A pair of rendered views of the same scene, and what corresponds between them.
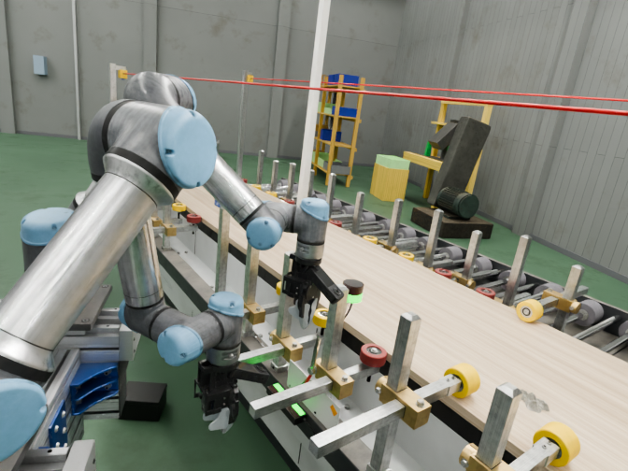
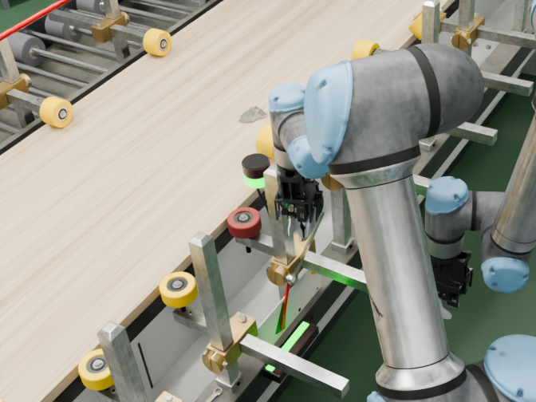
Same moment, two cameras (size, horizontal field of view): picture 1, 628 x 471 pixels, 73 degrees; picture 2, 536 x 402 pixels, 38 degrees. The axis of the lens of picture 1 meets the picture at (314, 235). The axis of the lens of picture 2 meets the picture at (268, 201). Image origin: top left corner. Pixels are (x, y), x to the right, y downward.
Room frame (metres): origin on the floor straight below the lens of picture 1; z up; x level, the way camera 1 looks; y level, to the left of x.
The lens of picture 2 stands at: (1.39, 1.17, 2.09)
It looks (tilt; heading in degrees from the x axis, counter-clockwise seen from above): 39 degrees down; 257
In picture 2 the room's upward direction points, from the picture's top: 7 degrees counter-clockwise
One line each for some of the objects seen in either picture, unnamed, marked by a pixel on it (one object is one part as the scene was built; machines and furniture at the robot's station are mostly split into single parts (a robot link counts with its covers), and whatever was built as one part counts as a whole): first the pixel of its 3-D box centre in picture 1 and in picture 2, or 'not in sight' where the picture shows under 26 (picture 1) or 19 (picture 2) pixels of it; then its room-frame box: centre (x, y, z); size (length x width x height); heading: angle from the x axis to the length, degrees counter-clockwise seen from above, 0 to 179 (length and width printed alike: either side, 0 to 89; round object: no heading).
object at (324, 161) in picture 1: (331, 126); not in sight; (10.05, -0.07, 1.14); 2.48 x 0.70 x 2.29; 12
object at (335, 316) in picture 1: (329, 360); (284, 252); (1.07, -0.09, 0.89); 0.04 x 0.04 x 0.48; 38
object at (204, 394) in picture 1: (218, 381); (446, 270); (0.81, 0.17, 0.97); 0.09 x 0.08 x 0.12; 128
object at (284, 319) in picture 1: (284, 318); (218, 322); (1.27, 0.06, 0.90); 0.04 x 0.04 x 0.48; 38
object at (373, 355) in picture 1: (371, 364); (246, 234); (1.13, -0.23, 0.85); 0.08 x 0.08 x 0.11
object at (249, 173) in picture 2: (352, 286); (256, 166); (1.10, -0.13, 1.12); 0.06 x 0.06 x 0.02
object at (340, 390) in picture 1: (333, 377); (290, 259); (1.06, -0.11, 0.85); 0.14 x 0.06 x 0.05; 38
